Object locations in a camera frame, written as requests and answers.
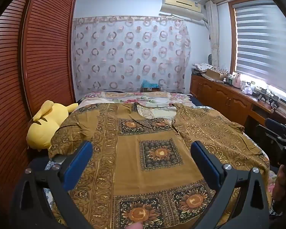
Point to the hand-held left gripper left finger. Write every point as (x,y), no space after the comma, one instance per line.
(78,162)

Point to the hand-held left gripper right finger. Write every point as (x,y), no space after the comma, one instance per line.
(205,164)

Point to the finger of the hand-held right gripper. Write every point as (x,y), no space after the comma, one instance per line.
(271,134)
(276,125)

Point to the brown sunflower print garment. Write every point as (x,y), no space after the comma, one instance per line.
(157,128)

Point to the person's right hand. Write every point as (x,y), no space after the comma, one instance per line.
(283,179)

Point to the person's left hand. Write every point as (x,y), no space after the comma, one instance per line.
(135,226)

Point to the crumpled white plastic bag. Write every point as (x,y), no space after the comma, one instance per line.
(247,90)

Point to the yellow plush toy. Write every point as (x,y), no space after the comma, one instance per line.
(45,126)

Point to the pink kettle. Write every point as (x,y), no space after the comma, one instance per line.
(236,80)

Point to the long wooden cabinet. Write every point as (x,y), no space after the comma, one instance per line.
(219,95)

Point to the dark bottle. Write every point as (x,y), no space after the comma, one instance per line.
(229,80)

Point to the open cardboard box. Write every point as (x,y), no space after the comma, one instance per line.
(215,75)

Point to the small brown cardboard box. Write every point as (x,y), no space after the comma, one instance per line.
(152,90)

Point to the dark round object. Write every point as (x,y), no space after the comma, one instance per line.
(210,59)

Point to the folded patterned cloth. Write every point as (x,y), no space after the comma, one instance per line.
(202,67)

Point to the blue plastic bag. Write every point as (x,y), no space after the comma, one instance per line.
(149,84)

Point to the beige patterned side curtain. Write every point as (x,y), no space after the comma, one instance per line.
(213,33)

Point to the brown louvred wooden wardrobe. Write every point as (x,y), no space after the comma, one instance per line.
(45,52)

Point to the cream air deflector panel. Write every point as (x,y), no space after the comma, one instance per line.
(181,13)

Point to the white air conditioner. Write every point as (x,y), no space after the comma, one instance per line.
(181,2)

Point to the wooden window frame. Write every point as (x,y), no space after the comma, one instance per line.
(231,35)

